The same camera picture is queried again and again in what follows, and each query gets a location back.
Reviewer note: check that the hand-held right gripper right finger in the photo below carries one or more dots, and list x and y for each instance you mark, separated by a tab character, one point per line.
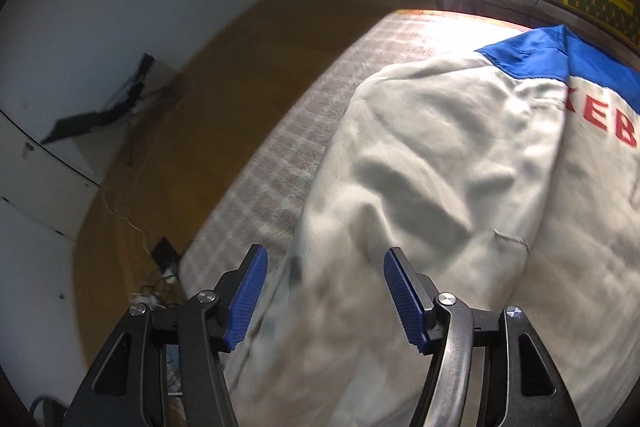
405	302

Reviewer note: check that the small black box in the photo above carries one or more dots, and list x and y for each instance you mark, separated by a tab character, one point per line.
166	252

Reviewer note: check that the black angular object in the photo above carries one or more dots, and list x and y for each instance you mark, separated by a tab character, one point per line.
100	119

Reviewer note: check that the white and blue jacket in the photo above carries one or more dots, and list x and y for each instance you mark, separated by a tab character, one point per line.
425	157

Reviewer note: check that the checked bed mat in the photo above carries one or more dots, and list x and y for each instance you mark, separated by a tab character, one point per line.
300	117

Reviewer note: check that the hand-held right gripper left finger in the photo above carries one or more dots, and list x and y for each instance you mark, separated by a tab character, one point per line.
245	302

